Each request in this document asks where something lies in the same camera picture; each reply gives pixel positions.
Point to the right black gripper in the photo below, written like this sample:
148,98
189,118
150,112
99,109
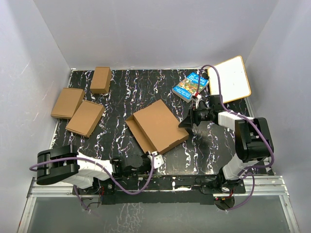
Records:
187,122

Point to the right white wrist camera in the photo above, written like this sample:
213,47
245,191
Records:
198,98

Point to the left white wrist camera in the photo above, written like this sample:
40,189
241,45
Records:
157,159

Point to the folded brown cardboard box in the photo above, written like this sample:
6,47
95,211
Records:
85,118

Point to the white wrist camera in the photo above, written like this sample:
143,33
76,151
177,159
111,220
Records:
157,159
198,98

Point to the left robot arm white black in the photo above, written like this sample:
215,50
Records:
67,164

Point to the white board yellow frame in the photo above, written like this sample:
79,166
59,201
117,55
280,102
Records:
233,82

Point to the blue Treehouse book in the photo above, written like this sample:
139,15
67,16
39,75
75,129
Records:
187,87

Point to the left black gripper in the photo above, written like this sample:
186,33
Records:
146,156

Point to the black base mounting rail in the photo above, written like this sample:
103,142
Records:
164,189

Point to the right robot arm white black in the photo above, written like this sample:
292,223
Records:
253,142

